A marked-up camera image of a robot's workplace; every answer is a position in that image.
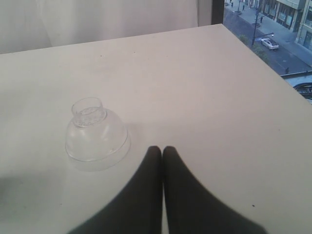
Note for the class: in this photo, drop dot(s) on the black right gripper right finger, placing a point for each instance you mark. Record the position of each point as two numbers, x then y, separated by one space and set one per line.
192 209

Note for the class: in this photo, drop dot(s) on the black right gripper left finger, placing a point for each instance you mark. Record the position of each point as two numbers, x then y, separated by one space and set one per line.
137 209

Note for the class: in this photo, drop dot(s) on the clear plastic shaker lid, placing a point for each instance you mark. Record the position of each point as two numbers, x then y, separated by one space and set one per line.
96 137

